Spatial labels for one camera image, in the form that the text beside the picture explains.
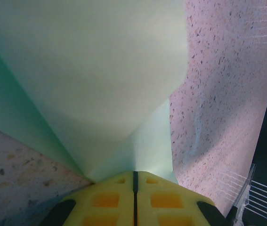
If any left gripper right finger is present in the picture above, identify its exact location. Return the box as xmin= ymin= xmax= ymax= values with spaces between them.
xmin=134 ymin=170 xmax=229 ymax=226

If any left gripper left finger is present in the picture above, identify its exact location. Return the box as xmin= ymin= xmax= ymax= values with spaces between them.
xmin=40 ymin=170 xmax=136 ymax=226

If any light green square paper sheet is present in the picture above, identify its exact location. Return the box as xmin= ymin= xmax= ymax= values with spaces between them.
xmin=0 ymin=0 xmax=191 ymax=186

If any left aluminium corner post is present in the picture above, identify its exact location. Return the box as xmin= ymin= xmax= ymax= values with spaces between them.
xmin=227 ymin=163 xmax=258 ymax=226

